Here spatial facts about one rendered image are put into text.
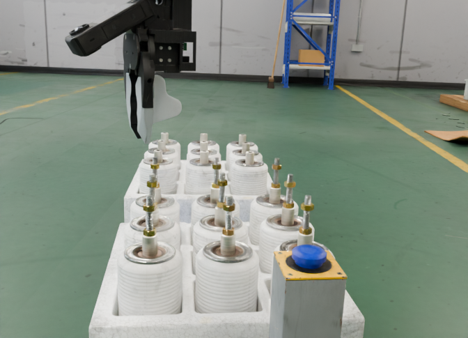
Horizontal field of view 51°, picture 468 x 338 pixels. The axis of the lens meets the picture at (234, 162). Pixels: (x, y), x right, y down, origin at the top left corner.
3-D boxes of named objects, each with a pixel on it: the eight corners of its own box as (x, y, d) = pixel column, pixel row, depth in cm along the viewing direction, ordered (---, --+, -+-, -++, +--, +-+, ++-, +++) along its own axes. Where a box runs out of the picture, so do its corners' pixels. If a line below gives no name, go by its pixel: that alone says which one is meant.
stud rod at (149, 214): (147, 242, 73) (147, 194, 72) (154, 243, 73) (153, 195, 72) (145, 245, 73) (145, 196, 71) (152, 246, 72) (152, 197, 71)
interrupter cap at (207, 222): (246, 220, 89) (246, 217, 89) (236, 235, 82) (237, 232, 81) (206, 215, 91) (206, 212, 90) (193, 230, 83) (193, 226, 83)
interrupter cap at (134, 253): (127, 244, 77) (126, 240, 76) (175, 244, 77) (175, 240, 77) (121, 267, 69) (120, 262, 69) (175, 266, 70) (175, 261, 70)
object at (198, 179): (220, 221, 137) (221, 158, 133) (221, 235, 128) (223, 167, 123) (185, 221, 136) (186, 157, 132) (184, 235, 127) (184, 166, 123)
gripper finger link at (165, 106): (186, 142, 67) (183, 74, 66) (144, 146, 64) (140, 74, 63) (178, 141, 70) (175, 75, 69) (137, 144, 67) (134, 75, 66)
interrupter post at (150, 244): (142, 251, 74) (142, 231, 74) (158, 251, 75) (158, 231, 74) (141, 258, 72) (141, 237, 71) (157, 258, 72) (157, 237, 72)
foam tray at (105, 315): (294, 294, 113) (300, 220, 109) (354, 423, 76) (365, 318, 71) (121, 299, 109) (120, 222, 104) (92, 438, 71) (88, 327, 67)
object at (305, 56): (321, 65, 644) (322, 50, 639) (324, 67, 620) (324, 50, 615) (297, 65, 645) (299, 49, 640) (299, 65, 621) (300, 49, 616)
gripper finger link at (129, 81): (170, 136, 73) (173, 74, 70) (130, 139, 70) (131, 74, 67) (163, 130, 75) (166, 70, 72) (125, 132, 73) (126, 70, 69)
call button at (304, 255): (320, 258, 60) (321, 243, 59) (329, 274, 56) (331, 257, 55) (287, 259, 59) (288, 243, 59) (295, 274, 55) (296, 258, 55)
